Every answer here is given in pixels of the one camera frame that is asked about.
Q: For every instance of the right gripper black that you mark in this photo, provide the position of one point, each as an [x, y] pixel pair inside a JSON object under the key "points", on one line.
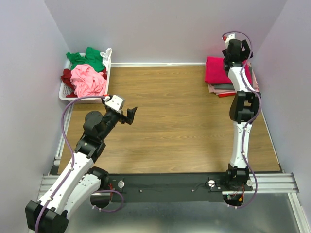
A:
{"points": [[244, 54]]}

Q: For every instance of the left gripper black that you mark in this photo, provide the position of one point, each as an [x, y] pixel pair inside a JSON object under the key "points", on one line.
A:
{"points": [[130, 114]]}

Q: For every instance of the crimson red t shirt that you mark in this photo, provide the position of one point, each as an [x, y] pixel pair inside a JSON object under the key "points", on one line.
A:
{"points": [[215, 73]]}

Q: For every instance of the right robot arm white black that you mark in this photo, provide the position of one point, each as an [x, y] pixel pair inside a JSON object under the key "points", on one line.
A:
{"points": [[244, 110]]}

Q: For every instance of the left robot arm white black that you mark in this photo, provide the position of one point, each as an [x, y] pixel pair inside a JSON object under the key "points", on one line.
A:
{"points": [[80, 178]]}

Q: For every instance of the folded grey t shirt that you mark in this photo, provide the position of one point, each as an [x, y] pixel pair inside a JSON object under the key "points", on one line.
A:
{"points": [[230, 86]]}

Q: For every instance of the folded dusty pink t shirt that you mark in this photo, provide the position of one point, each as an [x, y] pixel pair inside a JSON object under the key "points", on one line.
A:
{"points": [[212, 88]]}

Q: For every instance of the folded red t shirt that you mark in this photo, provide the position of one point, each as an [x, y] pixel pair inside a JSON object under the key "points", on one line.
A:
{"points": [[227, 94]]}

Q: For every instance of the light pink t shirt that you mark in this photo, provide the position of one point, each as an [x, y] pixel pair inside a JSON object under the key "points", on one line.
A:
{"points": [[87, 81]]}

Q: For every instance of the green t shirt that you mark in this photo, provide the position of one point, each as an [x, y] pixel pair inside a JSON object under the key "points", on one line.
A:
{"points": [[92, 57]]}

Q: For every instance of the dark red t shirt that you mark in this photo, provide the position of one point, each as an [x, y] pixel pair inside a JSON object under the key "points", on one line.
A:
{"points": [[66, 80]]}

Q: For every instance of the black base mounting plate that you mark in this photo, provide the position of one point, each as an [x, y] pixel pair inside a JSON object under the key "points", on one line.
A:
{"points": [[173, 187]]}

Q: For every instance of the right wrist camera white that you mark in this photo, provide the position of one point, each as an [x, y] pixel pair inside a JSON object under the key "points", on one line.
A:
{"points": [[227, 37]]}

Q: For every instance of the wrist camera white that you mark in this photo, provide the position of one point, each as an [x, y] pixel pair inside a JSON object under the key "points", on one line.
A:
{"points": [[114, 103], [227, 37]]}

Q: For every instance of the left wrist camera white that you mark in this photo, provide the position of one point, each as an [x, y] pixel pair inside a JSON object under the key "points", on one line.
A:
{"points": [[114, 103]]}

